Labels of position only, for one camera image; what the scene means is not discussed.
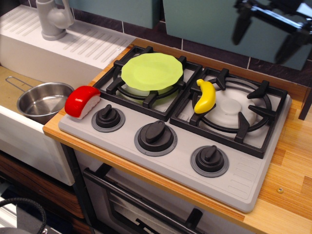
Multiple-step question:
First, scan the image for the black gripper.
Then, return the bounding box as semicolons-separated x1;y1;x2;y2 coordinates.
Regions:
232;0;312;64

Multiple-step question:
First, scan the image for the yellow toy banana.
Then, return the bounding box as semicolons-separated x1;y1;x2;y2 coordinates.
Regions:
194;79;216;114

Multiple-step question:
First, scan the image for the black right burner grate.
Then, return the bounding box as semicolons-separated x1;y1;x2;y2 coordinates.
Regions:
170;67;287;158

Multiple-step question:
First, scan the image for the black burner grate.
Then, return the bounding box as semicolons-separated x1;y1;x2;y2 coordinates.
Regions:
94;46;203;121
170;67;287;158

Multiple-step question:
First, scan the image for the black left burner grate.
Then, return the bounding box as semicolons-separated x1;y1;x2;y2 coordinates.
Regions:
94;46;203;121

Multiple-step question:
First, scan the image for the green plastic plate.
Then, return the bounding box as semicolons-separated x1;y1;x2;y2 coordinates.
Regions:
121;53;183;91

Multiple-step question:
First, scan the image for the black right stove knob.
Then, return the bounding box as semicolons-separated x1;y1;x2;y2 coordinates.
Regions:
190;145;230;178

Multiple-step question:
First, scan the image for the black stove knob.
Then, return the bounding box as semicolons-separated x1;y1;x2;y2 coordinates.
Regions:
134;120;177;157
190;145;230;178
92;104;125;133

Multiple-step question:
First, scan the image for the grey toy stove top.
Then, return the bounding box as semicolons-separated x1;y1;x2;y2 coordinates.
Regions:
58;88;292;212

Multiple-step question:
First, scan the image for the black middle stove knob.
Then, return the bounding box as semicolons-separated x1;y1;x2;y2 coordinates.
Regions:
134;120;177;157

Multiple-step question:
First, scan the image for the black left stove knob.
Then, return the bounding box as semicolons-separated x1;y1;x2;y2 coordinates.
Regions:
92;104;125;133

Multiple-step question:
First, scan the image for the red white toy sushi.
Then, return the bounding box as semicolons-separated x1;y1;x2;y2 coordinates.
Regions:
64;86;100;119

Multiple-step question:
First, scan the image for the grey toy faucet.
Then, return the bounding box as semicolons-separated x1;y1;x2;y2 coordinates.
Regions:
36;0;74;41

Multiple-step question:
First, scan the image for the toy oven door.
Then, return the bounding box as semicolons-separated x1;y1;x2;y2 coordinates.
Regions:
82;164;243;234

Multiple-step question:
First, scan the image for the stainless steel pot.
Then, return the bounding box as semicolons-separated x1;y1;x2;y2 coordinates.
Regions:
5;76;74;125

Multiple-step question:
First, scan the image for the white toy sink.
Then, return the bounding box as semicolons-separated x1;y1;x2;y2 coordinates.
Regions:
0;5;134;186

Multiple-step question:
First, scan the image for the dark post at right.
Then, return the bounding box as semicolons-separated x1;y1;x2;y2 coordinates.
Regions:
298;87;312;120

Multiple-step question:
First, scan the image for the black oven door handle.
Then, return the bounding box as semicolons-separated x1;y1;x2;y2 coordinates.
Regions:
83;168;202;234

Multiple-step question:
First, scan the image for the black braided cable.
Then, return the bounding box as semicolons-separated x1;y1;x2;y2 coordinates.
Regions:
0;197;47;234

